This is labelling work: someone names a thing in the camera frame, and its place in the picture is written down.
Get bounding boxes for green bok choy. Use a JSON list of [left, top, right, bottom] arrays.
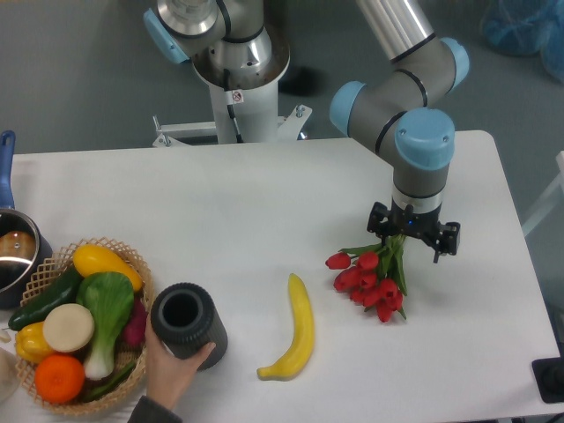
[[77, 271, 134, 381]]

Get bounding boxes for white garlic piece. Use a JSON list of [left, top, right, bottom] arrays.
[[0, 329, 11, 344]]

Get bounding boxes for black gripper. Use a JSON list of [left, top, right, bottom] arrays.
[[367, 201, 461, 263]]

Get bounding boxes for orange fruit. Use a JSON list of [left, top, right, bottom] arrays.
[[34, 354, 85, 404]]

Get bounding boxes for green chili pepper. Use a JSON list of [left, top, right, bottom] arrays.
[[81, 361, 137, 403]]

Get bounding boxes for yellow banana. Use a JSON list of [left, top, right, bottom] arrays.
[[256, 273, 315, 381]]

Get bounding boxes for blue plastic bag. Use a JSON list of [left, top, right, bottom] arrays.
[[480, 1, 563, 82]]

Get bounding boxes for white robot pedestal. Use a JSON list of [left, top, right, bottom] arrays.
[[152, 27, 312, 147]]

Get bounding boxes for person's hand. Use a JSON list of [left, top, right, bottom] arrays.
[[145, 320, 216, 411]]

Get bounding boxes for black device at edge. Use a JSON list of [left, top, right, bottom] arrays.
[[531, 357, 563, 404]]

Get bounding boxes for red tulip bouquet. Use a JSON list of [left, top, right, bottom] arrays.
[[325, 235, 407, 323]]

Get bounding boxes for dark grey ribbed vase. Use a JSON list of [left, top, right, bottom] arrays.
[[151, 282, 228, 371]]

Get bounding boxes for white frame at right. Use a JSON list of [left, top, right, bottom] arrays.
[[522, 151, 563, 237]]

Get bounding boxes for yellow bell pepper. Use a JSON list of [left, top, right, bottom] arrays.
[[15, 322, 56, 364]]

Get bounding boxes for green cucumber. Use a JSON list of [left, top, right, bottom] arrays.
[[8, 265, 83, 331]]

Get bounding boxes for yellow squash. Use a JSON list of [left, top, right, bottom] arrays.
[[72, 244, 144, 293]]

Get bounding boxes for blue handled saucepan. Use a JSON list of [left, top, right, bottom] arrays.
[[1, 130, 52, 310]]

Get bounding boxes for purple red sweet potato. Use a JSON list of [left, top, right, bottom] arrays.
[[122, 297, 147, 347]]

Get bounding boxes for round white radish slice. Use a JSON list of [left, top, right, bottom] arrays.
[[42, 303, 94, 353]]

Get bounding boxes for woven wicker basket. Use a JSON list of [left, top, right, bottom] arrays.
[[16, 238, 155, 417]]

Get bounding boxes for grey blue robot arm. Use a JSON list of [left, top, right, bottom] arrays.
[[144, 1, 469, 256]]

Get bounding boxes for grey sleeved forearm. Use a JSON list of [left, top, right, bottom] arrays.
[[127, 396, 183, 423]]

